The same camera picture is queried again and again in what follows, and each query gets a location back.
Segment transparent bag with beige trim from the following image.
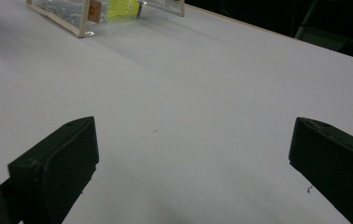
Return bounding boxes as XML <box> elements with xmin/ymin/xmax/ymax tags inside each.
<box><xmin>25</xmin><ymin>0</ymin><xmax>186</xmax><ymax>39</ymax></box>

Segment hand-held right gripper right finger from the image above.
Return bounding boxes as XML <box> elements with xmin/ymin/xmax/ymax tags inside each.
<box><xmin>289</xmin><ymin>117</ymin><xmax>353</xmax><ymax>224</ymax></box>

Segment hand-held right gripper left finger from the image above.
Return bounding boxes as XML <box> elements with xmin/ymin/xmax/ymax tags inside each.
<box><xmin>7</xmin><ymin>116</ymin><xmax>100</xmax><ymax>224</ymax></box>

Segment yellow shuttlecock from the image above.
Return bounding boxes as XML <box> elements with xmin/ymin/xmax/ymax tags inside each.
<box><xmin>106</xmin><ymin>0</ymin><xmax>143</xmax><ymax>19</ymax></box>

